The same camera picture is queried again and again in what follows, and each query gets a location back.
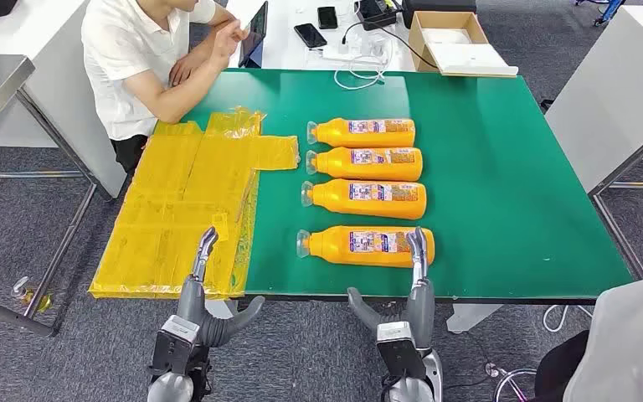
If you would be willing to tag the yellow plastic sheet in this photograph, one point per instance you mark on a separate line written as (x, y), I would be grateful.
(177, 211)

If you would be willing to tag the small black object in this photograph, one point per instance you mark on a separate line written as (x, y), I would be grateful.
(547, 105)

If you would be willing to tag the small bottle on floor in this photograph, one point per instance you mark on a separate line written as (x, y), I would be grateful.
(27, 291)

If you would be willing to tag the black smartphone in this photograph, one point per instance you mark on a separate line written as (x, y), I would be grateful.
(310, 35)
(327, 17)

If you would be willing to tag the white power strip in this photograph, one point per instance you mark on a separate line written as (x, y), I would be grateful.
(349, 53)

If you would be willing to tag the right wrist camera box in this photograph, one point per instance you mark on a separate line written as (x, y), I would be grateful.
(399, 347)

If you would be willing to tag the orange detergent bottle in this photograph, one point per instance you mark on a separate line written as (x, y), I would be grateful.
(332, 247)
(366, 137)
(366, 206)
(366, 169)

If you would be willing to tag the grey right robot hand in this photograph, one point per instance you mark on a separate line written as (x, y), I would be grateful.
(422, 310)

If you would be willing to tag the person's right forearm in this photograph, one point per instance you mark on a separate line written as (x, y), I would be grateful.
(188, 94)

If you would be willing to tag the person's left hand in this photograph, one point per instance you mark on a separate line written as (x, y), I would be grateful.
(184, 69)

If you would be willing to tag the white desk with side panel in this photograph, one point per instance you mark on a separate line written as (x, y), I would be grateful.
(55, 105)

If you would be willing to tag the white desk on metal frame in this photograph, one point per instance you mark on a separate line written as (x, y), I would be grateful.
(604, 100)

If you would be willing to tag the white desk with devices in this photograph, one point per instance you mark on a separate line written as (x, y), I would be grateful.
(285, 53)

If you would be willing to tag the open cardboard box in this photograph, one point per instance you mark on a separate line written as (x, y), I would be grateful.
(417, 50)

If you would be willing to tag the person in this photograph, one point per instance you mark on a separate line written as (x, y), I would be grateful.
(632, 344)
(122, 50)

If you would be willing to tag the person's right hand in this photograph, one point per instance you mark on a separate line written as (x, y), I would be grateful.
(227, 44)

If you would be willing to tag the black charger device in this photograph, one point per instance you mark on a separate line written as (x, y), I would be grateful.
(377, 12)

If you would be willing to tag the black round stool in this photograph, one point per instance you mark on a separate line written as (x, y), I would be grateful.
(557, 366)

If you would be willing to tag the dark tablet on stand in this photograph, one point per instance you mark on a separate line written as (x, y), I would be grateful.
(254, 33)

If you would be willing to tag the white item inside carton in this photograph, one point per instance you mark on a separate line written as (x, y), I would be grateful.
(443, 36)

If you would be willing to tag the white table leg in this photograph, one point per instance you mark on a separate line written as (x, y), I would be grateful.
(220, 308)
(468, 317)

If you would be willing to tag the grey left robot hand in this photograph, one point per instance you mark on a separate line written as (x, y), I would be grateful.
(191, 302)

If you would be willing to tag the person's left forearm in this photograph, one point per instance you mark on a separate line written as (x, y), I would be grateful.
(216, 33)

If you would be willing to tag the white flat box lid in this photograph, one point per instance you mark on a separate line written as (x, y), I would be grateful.
(474, 60)

